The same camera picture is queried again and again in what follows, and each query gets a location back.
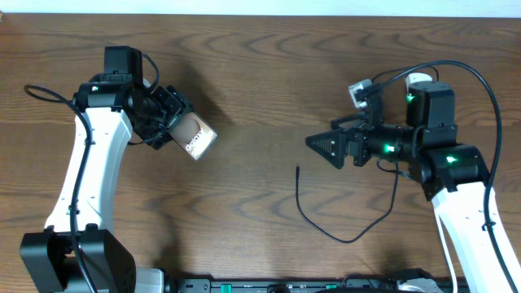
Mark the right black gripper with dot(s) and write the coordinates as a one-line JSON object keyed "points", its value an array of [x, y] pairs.
{"points": [[357, 131]]}

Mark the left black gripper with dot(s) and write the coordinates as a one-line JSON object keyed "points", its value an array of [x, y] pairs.
{"points": [[176, 104]]}

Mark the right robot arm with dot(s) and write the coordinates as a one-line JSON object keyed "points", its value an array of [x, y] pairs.
{"points": [[453, 176]]}

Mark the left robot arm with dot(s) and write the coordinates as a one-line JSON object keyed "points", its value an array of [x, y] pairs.
{"points": [[77, 250]]}

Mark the white USB charger adapter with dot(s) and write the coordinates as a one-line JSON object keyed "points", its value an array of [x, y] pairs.
{"points": [[416, 77]]}

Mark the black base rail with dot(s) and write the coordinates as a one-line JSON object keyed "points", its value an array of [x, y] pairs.
{"points": [[199, 285]]}

